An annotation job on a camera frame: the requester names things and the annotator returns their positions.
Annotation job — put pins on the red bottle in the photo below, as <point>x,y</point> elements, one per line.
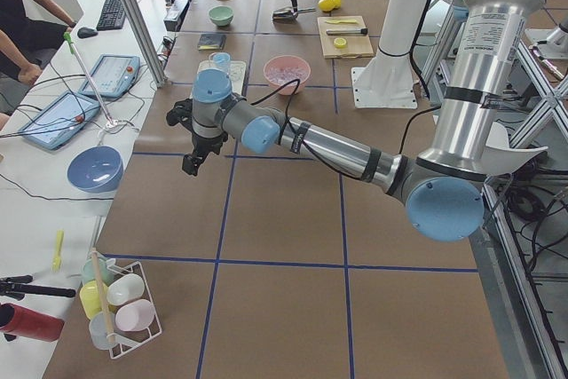
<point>17,320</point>

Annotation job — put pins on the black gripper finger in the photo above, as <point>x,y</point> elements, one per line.
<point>191,164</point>

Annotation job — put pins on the white wire cup rack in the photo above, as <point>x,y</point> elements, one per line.
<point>104,333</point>

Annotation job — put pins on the stainless steel cylinder tool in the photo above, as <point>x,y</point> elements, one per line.
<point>346,31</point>

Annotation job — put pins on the bamboo cutting board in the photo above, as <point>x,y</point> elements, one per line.
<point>358,46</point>

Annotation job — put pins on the yellow plastic cup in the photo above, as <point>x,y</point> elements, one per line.
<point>90,300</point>

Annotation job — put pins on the seated person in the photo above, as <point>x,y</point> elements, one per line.
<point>21,36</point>

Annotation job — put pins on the black keyboard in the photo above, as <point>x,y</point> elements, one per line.
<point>112,16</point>

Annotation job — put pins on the black computer mouse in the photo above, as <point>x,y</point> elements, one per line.
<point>85,32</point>

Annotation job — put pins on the pale pink plastic cup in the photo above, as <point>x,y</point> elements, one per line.
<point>135,316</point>

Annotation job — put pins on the white plastic cup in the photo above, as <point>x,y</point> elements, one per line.
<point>129,287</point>

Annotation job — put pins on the blue teach pendant near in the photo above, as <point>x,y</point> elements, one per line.
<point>60,121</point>

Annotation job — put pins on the green bowl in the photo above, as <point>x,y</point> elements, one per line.
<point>221,16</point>

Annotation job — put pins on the blue teach pendant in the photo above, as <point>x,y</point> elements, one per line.
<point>115,74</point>
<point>60,121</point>

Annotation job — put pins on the clear ice cubes pile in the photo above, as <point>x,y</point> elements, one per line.
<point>280,75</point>

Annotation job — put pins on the pink bowl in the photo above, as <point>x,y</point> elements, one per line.
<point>294,86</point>

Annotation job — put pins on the blue teach pendant far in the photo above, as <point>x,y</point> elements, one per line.
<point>115,74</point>

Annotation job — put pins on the whole yellow lemon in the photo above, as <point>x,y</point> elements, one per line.
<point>326,5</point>

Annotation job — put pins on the pale green plastic cup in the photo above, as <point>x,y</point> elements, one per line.
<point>88,273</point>

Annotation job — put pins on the yellow plastic knife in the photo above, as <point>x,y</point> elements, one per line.
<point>337,22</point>

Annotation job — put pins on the light blue cup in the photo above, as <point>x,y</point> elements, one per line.
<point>221,61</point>

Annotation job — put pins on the grey folded cloth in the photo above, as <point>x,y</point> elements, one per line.
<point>211,42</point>

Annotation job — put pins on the blue bowl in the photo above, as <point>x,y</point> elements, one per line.
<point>96,170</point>

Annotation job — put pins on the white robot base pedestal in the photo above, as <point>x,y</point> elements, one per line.
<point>387,80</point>

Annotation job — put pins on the lemon half slice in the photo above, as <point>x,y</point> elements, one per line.
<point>340,43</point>

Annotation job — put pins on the yellow plastic fork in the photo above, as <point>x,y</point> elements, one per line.
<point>56,259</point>

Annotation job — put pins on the stainless steel ice scoop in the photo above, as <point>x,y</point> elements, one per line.
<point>289,14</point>

